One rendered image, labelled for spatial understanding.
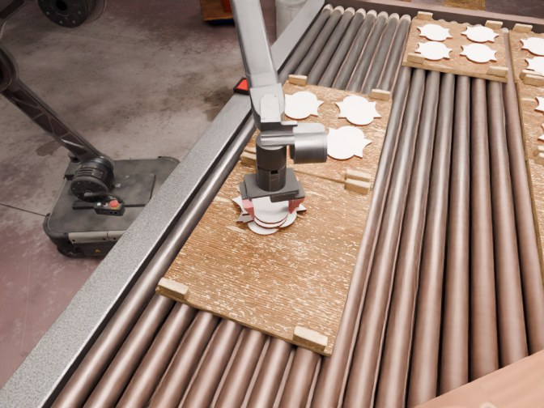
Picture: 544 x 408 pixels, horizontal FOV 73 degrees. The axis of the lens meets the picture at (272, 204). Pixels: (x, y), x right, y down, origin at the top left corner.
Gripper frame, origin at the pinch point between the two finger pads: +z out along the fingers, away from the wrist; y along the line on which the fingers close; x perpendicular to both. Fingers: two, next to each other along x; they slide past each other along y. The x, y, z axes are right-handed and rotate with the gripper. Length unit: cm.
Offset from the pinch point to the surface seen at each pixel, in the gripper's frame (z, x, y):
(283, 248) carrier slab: 3.6, 7.3, -1.0
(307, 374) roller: 5.9, 32.0, 0.7
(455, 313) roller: 5.7, 27.4, -29.6
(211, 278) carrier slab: 3.6, 11.2, 14.6
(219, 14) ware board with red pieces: 79, -333, -18
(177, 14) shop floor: 90, -375, 23
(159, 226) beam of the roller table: 5.4, -6.0, 24.9
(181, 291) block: 1.0, 14.5, 20.1
